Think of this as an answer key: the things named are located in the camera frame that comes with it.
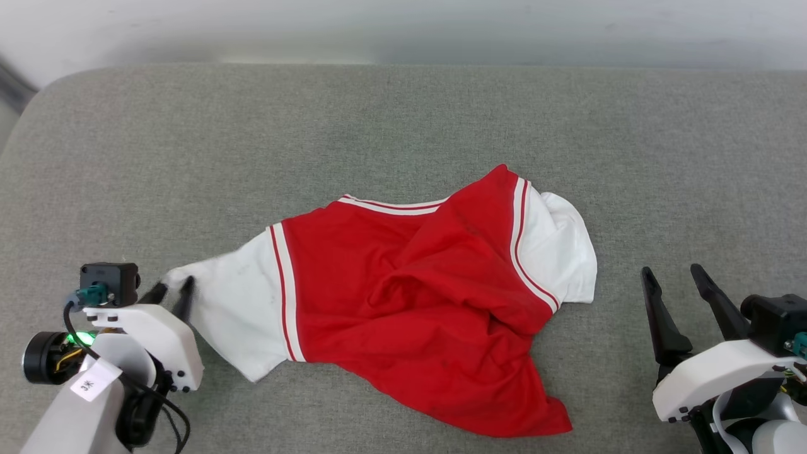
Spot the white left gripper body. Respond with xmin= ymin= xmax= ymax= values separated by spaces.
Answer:
xmin=84 ymin=305 xmax=204 ymax=393

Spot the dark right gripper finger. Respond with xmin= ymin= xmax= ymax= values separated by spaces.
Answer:
xmin=642 ymin=267 xmax=693 ymax=382
xmin=690 ymin=264 xmax=751 ymax=342

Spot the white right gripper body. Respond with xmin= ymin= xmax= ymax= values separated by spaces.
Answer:
xmin=653 ymin=339 xmax=800 ymax=424

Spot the red and white shirt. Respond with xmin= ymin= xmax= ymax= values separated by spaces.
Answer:
xmin=163 ymin=164 xmax=598 ymax=439

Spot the white label sticker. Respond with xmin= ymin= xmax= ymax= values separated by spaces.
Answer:
xmin=70 ymin=358 xmax=123 ymax=402

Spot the grey fabric sofa cushion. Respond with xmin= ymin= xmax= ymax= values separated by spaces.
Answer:
xmin=0 ymin=62 xmax=807 ymax=454

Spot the white right arm cable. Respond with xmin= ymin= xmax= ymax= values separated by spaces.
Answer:
xmin=711 ymin=390 xmax=748 ymax=454

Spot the teal left camera connector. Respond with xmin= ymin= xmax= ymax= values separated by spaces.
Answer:
xmin=76 ymin=284 xmax=110 ymax=306

